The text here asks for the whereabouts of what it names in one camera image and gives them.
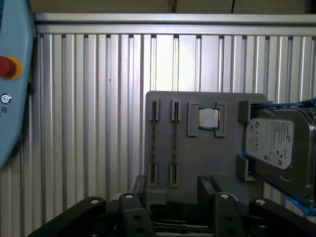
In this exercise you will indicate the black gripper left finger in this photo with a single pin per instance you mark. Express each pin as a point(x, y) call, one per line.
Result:
point(130, 205)

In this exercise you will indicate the pale blue teach pendant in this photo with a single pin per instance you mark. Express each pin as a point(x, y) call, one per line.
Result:
point(14, 123)

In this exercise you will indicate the RAM stick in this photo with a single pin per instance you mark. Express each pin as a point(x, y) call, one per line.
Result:
point(154, 138)
point(175, 138)

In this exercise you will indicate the silver CPU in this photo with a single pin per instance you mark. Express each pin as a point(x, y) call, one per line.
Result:
point(208, 118)

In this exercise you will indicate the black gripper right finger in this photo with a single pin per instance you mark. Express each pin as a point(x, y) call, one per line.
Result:
point(223, 207)

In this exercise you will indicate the grey parts rack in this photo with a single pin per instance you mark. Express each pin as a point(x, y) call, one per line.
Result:
point(209, 160)

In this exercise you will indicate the hard disk in blue carrier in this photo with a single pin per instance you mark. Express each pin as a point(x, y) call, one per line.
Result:
point(271, 140)

